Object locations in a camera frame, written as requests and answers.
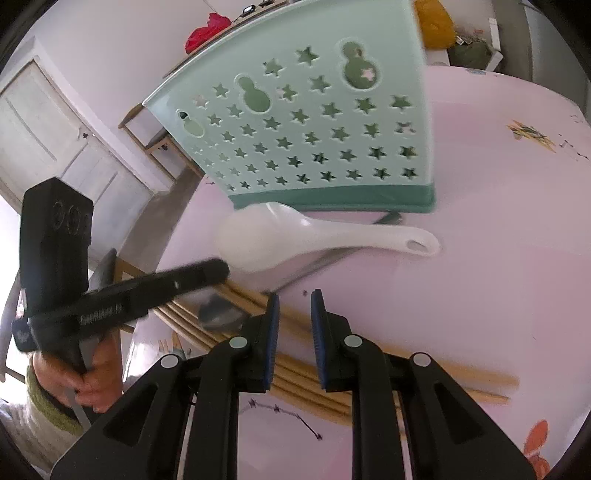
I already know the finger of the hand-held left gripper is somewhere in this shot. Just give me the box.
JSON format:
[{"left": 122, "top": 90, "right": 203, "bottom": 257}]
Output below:
[{"left": 147, "top": 257, "right": 230, "bottom": 309}]

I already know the white panelled door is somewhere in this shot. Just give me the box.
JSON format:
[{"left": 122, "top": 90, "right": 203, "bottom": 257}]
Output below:
[{"left": 0, "top": 55, "right": 153, "bottom": 204}]

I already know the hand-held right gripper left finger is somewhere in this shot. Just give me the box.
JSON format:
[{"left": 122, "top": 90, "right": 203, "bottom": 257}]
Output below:
[{"left": 50, "top": 293, "right": 281, "bottom": 480}]

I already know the grey-green bag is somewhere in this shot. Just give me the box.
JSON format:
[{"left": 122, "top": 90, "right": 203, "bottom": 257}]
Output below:
[{"left": 449, "top": 34, "right": 491, "bottom": 72}]

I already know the person's left hand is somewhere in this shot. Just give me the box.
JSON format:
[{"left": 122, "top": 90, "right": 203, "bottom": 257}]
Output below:
[{"left": 32, "top": 329, "right": 124, "bottom": 415}]

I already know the white ceramic spoon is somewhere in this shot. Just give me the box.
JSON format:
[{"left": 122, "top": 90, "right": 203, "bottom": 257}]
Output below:
[{"left": 216, "top": 203, "right": 441, "bottom": 272}]

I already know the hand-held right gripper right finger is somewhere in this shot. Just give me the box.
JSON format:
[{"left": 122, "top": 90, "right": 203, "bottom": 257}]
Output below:
[{"left": 310, "top": 290, "right": 537, "bottom": 480}]

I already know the mint green utensil holder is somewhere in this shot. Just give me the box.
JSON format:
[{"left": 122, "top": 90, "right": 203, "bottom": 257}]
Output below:
[{"left": 142, "top": 0, "right": 437, "bottom": 214}]

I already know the yellow plastic bag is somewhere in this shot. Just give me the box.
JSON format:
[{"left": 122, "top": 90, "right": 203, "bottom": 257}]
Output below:
[{"left": 414, "top": 0, "right": 458, "bottom": 51}]

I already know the white foam block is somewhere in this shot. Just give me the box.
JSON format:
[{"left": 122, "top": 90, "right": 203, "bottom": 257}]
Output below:
[{"left": 488, "top": 17, "right": 505, "bottom": 71}]

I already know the person's left forearm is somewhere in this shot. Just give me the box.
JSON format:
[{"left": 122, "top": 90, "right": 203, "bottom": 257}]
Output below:
[{"left": 0, "top": 364, "right": 93, "bottom": 474}]

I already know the metal spoon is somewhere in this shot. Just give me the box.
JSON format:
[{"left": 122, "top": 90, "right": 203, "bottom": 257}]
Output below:
[{"left": 198, "top": 211, "right": 402, "bottom": 330}]

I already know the red plastic bag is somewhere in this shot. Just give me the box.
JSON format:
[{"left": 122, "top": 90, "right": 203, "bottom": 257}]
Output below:
[{"left": 185, "top": 12, "right": 230, "bottom": 54}]

